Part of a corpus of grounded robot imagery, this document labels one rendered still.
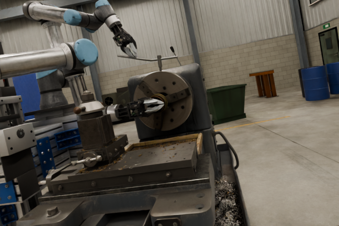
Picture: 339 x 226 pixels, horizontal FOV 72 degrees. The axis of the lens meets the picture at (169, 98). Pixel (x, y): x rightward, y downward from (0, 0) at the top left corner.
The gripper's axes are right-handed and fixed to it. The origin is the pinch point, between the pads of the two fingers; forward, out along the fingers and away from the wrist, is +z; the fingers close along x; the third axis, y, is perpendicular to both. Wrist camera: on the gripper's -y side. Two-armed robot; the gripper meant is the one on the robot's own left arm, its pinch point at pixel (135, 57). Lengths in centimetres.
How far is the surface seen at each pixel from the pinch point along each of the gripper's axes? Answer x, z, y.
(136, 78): -9.1, 8.2, -10.8
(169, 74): 12.0, 18.7, 6.3
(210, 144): 9, 63, -9
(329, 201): 57, 165, -74
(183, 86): 14.7, 27.6, 6.3
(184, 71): 17.7, 20.3, -9.6
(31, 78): -336, -195, -377
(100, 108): -1, 22, 65
